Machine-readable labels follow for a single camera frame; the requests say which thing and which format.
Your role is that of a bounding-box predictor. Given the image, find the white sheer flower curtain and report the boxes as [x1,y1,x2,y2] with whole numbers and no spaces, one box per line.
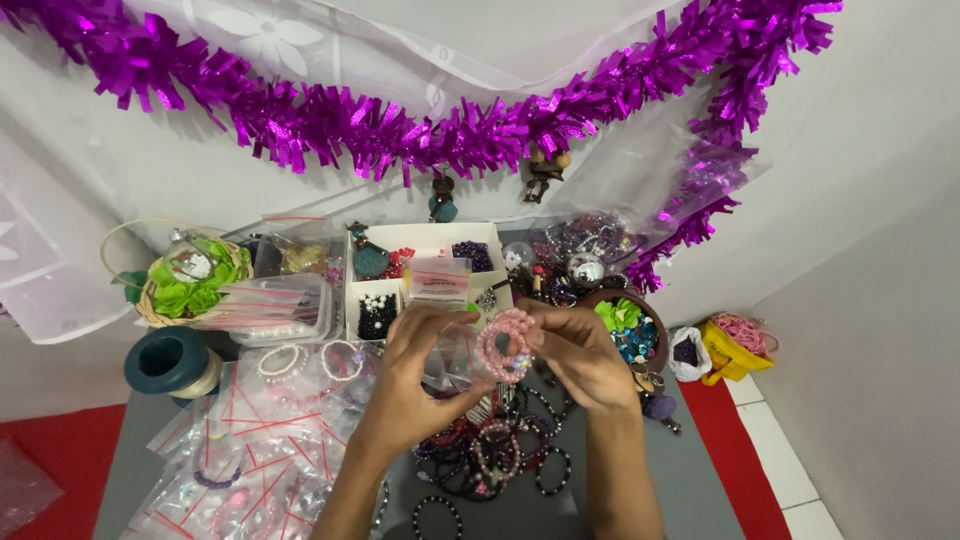
[0,0,691,346]

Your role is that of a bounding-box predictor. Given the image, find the pile of clear zip bags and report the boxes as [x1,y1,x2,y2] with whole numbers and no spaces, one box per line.
[123,339,391,540]

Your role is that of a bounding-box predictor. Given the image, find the person's left hand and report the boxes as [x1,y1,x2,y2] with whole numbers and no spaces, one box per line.
[360,303,498,454]

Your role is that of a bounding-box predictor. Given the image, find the black bead bracelet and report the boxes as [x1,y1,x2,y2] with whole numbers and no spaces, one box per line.
[412,495,465,540]

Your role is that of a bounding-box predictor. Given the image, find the red carpet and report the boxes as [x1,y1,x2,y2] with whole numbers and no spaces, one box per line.
[0,403,129,540]

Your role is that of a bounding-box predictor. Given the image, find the wooden bead figure pendant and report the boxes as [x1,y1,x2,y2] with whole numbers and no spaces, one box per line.
[522,146,573,205]

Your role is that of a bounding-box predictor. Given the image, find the brown bowl with blue beads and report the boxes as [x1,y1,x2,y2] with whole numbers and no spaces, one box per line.
[576,288,670,376]

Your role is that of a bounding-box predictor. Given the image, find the white bag of purple beads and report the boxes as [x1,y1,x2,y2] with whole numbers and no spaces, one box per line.
[667,326,714,384]

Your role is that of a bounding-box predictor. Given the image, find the person's right hand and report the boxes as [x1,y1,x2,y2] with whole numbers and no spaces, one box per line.
[513,298,639,416]

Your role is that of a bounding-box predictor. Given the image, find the clear zip bag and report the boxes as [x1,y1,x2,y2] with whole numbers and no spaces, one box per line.
[421,324,498,394]

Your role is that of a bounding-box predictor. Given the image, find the wicker basket with green flowers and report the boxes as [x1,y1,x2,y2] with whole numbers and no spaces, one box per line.
[100,218,255,330]

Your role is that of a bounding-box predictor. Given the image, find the heap of dark bead strands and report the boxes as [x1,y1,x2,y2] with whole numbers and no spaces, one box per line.
[507,213,650,309]

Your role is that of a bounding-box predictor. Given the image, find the pile of beaded bracelets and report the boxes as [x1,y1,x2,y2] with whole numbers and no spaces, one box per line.
[371,378,579,540]

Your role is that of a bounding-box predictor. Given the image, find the clear bag of gold beads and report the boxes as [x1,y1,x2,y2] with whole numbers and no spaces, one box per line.
[255,232,345,280]

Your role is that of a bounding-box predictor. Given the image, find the silver mirror ball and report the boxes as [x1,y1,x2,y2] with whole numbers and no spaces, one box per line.
[565,252,607,288]

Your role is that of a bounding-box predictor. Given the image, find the teal spool of white cord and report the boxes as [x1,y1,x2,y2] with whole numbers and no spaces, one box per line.
[123,325,225,409]

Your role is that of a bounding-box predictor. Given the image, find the yellow bag of pink bands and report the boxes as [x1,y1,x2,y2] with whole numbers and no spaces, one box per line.
[696,312,781,387]

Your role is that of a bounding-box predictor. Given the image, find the small labelled packet stack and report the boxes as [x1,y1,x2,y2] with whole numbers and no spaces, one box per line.
[402,256,474,313]

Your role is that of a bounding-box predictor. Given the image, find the purple tinsel garland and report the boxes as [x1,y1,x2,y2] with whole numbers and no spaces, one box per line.
[0,0,845,294]

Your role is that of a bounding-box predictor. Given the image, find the clear glass ornament ball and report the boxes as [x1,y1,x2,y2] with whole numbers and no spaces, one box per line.
[163,228,219,286]

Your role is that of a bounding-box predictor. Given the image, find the teal stone pendant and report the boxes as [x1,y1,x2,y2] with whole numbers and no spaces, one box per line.
[428,175,459,225]

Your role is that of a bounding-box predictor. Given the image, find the teal pendant in box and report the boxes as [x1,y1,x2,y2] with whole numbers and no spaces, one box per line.
[346,222,393,282]

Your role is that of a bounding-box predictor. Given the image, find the white pearl bracelet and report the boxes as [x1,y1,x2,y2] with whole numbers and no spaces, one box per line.
[256,343,310,381]

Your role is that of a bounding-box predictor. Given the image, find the purple pompom keychain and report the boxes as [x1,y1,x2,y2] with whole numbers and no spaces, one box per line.
[641,393,684,436]

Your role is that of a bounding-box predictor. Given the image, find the pink bead bracelets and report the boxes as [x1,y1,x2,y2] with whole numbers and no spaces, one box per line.
[475,308,540,385]

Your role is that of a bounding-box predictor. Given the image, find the clear plastic container with bags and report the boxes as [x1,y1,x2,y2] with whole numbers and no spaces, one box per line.
[213,272,335,348]

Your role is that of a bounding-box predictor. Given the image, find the white divided bead box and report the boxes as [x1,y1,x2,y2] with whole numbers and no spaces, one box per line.
[343,221,516,343]

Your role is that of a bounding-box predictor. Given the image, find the large clear plastic bag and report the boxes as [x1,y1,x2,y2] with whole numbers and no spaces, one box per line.
[555,112,774,249]

